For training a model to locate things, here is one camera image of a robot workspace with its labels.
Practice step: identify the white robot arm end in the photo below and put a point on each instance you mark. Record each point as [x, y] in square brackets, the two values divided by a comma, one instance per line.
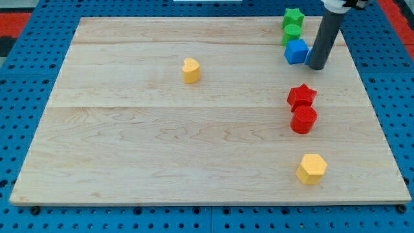
[343, 6]

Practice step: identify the green cylinder block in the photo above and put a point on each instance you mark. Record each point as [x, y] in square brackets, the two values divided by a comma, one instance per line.
[291, 32]

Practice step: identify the red star block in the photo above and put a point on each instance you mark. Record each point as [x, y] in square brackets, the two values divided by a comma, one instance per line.
[302, 95]

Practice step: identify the yellow heart block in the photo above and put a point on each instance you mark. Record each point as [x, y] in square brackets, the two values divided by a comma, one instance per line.
[191, 71]

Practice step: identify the light wooden board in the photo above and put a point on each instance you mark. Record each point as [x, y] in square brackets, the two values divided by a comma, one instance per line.
[121, 128]

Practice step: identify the green star block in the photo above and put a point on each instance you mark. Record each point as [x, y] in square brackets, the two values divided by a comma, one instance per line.
[293, 16]

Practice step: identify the red cylinder block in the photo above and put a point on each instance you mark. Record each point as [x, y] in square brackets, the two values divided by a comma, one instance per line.
[303, 119]

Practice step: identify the blue block behind rod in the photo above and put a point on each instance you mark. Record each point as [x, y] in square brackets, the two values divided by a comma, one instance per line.
[309, 54]

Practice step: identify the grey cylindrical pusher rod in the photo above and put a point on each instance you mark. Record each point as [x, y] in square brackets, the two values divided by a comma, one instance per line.
[325, 38]

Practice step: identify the yellow hexagon block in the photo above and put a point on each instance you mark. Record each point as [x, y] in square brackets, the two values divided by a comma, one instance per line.
[311, 169]

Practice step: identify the blue cube block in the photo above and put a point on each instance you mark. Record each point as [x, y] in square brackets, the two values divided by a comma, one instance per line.
[296, 51]

